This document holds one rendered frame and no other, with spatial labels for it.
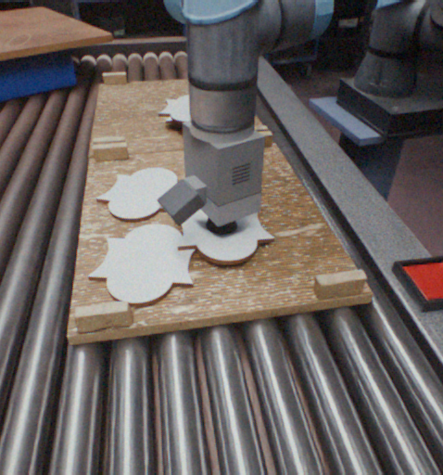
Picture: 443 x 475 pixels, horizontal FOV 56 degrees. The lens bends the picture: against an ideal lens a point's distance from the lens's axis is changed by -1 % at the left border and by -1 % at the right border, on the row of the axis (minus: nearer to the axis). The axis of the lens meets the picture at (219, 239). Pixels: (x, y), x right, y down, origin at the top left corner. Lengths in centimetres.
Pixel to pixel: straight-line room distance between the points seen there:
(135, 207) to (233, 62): 28
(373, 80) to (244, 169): 70
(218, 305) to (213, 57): 26
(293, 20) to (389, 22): 63
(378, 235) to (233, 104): 31
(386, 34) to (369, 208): 52
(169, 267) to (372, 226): 32
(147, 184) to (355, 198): 34
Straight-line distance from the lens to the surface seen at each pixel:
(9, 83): 119
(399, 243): 65
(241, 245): 54
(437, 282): 59
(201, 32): 44
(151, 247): 55
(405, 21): 110
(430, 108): 112
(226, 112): 46
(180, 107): 91
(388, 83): 113
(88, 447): 43
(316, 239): 59
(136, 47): 153
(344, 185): 76
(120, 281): 51
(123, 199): 65
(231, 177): 48
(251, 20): 44
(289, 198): 67
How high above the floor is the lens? 129
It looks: 38 degrees down
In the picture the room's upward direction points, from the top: straight up
